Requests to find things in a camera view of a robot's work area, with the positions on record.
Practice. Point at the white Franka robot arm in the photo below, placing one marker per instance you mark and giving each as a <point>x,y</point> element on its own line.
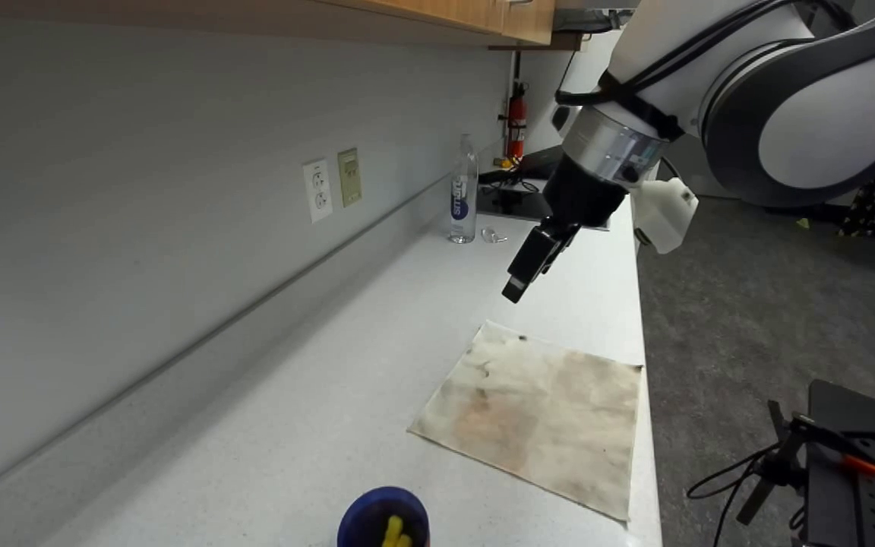
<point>822,111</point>

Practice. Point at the black wedge-shaped device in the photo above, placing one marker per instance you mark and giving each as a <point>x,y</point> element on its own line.
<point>531,169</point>

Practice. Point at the wooden wall cabinet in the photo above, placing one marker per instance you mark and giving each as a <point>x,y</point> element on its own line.
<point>458,14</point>

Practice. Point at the stained beige cloth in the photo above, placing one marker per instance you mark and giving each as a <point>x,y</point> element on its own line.
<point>539,421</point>

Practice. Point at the crumpled clear plastic wrapper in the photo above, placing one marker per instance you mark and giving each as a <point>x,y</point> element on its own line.
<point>489,234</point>

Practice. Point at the beige wall plate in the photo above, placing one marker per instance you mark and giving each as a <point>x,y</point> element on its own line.
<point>348,177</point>

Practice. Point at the yellow item inside cup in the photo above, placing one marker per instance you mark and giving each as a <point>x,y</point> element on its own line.
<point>393,532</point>

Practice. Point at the blue bowl with yellow item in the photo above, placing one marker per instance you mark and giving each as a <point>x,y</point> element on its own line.
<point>364,517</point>

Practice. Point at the black perforated table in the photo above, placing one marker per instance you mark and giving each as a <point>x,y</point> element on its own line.
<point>863,517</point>

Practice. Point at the white wall outlet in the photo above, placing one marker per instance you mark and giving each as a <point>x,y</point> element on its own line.
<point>317,189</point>

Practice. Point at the red-topped bottle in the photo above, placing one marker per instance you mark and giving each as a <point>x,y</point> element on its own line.
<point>516,116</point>

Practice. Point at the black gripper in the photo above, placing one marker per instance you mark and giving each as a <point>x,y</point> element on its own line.
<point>589,203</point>

